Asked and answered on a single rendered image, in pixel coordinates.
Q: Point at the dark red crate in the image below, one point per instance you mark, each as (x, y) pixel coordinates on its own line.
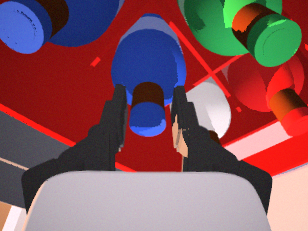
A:
(61, 91)

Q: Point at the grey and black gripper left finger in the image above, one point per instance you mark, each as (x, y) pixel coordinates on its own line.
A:
(97, 150)

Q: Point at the green bottle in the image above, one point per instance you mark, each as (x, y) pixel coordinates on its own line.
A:
(221, 26)

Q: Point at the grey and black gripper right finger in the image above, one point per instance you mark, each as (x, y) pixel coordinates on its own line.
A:
(200, 151)

